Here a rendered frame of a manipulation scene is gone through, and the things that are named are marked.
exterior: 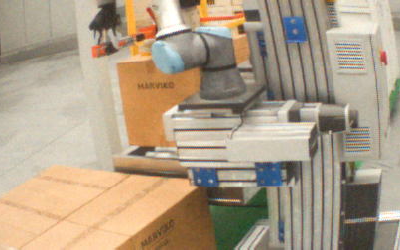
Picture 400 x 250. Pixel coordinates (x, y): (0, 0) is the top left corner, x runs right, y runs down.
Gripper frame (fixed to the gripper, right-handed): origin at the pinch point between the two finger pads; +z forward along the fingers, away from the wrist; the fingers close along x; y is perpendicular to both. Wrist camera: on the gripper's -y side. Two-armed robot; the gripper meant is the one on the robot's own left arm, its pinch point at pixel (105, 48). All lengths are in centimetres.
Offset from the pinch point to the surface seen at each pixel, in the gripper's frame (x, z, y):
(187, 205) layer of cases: -21, 71, 11
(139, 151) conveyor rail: 29, 64, 51
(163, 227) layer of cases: -21, 72, -9
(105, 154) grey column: 99, 90, 104
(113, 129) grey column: 93, 75, 111
